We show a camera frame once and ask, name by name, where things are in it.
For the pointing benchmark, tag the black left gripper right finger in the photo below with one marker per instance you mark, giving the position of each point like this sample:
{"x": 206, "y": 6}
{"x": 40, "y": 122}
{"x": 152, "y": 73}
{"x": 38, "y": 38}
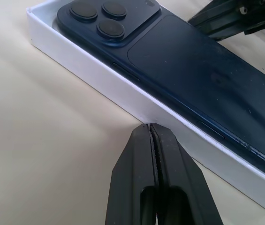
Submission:
{"x": 181, "y": 182}

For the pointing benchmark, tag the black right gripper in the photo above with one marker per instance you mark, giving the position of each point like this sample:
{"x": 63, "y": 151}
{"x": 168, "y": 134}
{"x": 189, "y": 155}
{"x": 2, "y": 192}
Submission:
{"x": 261, "y": 11}

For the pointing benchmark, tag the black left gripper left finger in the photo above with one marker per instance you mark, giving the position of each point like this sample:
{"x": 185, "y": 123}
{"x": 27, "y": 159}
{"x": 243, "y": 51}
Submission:
{"x": 132, "y": 178}

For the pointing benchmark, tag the dark blue smartphone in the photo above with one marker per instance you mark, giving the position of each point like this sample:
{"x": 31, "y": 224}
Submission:
{"x": 183, "y": 70}

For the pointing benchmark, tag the white phone box base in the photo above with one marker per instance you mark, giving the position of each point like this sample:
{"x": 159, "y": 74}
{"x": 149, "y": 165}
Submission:
{"x": 94, "y": 70}

